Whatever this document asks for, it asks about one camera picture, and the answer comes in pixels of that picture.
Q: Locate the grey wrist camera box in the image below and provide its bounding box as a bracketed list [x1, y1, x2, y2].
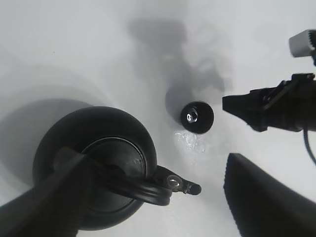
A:
[288, 29, 316, 58]

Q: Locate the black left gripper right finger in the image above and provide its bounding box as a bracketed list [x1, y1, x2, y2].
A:
[224, 153, 316, 237]

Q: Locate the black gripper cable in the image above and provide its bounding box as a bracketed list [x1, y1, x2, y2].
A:
[303, 128, 316, 165]

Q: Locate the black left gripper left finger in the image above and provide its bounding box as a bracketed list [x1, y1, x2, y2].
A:
[0, 148, 98, 237]

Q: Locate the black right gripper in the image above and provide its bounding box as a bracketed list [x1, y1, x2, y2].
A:
[222, 73, 316, 131]

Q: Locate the black round teapot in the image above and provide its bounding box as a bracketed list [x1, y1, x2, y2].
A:
[33, 106, 201, 231]

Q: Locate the small black teacup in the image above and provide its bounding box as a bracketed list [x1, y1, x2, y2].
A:
[180, 101, 214, 134]

